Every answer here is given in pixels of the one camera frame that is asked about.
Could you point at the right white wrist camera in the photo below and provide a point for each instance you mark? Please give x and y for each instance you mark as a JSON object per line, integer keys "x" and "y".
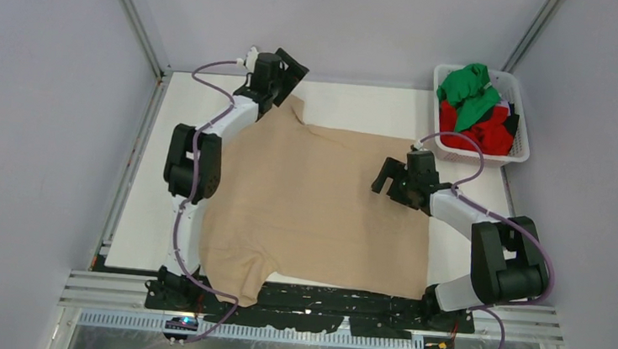
{"x": 418, "y": 146}

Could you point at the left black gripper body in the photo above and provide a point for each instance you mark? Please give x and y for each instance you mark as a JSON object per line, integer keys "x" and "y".
{"x": 272, "y": 89}

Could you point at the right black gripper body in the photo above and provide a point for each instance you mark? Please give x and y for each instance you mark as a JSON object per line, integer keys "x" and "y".
{"x": 401, "y": 191}

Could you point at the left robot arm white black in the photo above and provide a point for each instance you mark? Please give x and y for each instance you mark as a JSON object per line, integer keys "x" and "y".
{"x": 192, "y": 170}

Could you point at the black garment in basket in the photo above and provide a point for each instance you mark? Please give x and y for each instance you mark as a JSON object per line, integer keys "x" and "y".
{"x": 500, "y": 120}

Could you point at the green t shirt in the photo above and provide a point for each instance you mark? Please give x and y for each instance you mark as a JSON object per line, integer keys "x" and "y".
{"x": 470, "y": 92}

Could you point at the white plastic laundry basket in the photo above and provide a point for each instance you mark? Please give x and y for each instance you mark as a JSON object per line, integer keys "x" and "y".
{"x": 445, "y": 118}

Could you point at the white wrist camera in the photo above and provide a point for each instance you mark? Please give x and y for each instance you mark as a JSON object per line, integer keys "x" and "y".
{"x": 250, "y": 59}
{"x": 418, "y": 146}

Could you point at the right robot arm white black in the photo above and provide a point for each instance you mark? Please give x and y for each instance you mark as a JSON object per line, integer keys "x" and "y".
{"x": 507, "y": 265}

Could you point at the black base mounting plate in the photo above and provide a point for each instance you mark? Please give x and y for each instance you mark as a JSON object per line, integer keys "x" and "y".
{"x": 308, "y": 309}

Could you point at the red t shirt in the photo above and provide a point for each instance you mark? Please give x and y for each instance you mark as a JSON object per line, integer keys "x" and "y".
{"x": 488, "y": 144}

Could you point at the beige t shirt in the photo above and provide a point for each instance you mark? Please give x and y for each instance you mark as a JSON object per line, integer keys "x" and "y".
{"x": 295, "y": 199}

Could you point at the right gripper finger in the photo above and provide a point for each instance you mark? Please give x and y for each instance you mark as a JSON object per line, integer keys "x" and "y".
{"x": 381, "y": 179}
{"x": 394, "y": 170}

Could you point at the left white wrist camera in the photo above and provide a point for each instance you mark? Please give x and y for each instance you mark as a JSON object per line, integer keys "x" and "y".
{"x": 250, "y": 59}

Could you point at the white slotted cable duct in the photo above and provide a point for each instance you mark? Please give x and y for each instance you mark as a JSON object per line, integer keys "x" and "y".
{"x": 173, "y": 324}

